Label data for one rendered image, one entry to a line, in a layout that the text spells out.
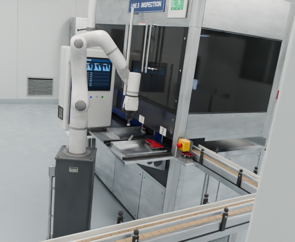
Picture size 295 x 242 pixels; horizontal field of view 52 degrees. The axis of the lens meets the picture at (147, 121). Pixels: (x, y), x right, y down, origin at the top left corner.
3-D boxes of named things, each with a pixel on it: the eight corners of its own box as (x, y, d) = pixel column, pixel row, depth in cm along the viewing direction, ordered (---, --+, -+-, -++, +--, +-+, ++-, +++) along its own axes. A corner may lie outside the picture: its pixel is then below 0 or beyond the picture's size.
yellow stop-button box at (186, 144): (185, 147, 223) (186, 138, 221) (191, 151, 217) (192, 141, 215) (177, 148, 219) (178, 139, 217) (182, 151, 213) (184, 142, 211)
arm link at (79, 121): (69, 129, 204) (71, 94, 198) (69, 122, 221) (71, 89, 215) (88, 130, 207) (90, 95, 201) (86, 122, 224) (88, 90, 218)
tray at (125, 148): (148, 142, 248) (149, 139, 247) (166, 154, 227) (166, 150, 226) (110, 146, 231) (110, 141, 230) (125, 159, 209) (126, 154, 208)
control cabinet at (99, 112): (102, 121, 323) (108, 45, 303) (111, 127, 308) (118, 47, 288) (55, 125, 293) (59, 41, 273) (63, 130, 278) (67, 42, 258)
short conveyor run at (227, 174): (184, 161, 229) (187, 140, 225) (200, 159, 237) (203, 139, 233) (256, 207, 173) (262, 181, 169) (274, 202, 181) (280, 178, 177)
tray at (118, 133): (140, 129, 282) (141, 126, 281) (155, 139, 260) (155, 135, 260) (106, 131, 264) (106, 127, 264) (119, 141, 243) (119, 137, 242)
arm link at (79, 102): (89, 108, 214) (90, 114, 199) (71, 109, 212) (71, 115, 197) (87, 35, 201) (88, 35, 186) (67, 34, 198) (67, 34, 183)
